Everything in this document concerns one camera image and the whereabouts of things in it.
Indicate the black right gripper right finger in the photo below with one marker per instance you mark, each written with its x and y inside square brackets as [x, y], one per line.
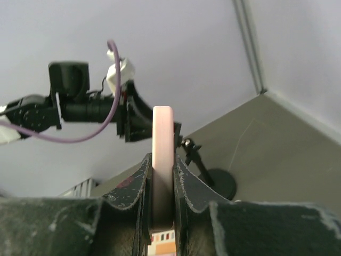
[208, 224]

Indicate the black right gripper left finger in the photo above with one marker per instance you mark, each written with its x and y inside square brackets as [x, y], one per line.
[117, 223]

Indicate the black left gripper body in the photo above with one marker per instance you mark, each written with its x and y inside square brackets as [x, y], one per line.
[135, 114]

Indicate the black phone pink case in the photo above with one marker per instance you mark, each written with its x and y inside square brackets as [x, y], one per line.
[162, 168]

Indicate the black phone stand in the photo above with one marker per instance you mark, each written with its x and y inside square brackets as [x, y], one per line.
[219, 180]

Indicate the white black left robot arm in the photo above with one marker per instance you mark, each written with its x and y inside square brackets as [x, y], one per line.
[71, 100]

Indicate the orange patchwork placemat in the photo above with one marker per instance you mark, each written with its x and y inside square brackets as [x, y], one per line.
[162, 243]

